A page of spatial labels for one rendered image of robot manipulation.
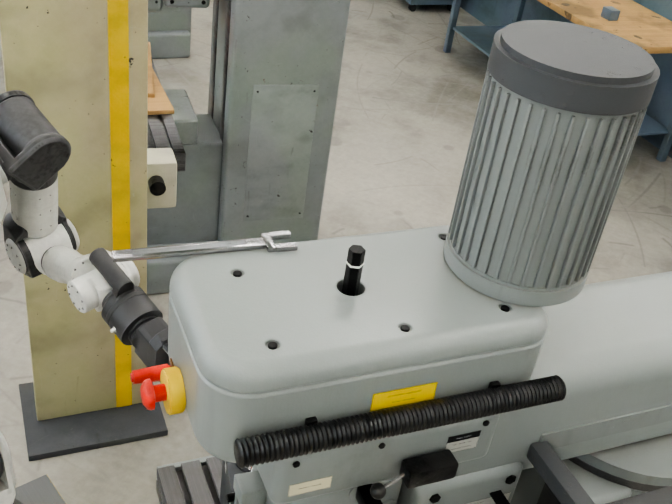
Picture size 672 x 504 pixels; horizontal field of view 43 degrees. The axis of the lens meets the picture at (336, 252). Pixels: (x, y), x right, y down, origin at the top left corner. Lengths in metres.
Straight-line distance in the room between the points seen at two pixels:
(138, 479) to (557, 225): 2.50
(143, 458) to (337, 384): 2.44
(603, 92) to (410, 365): 0.39
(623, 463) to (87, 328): 2.24
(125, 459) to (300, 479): 2.32
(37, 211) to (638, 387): 1.14
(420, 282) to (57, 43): 1.78
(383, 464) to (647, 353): 0.45
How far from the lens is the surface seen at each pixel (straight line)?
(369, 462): 1.16
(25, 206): 1.75
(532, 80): 1.01
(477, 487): 1.33
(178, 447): 3.45
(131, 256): 1.12
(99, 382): 3.46
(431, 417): 1.08
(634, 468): 1.48
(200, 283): 1.08
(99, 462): 3.42
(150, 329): 1.53
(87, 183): 2.92
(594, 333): 1.37
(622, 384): 1.36
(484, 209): 1.10
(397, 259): 1.17
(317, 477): 1.14
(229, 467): 1.91
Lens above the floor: 2.53
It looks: 34 degrees down
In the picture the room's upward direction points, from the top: 9 degrees clockwise
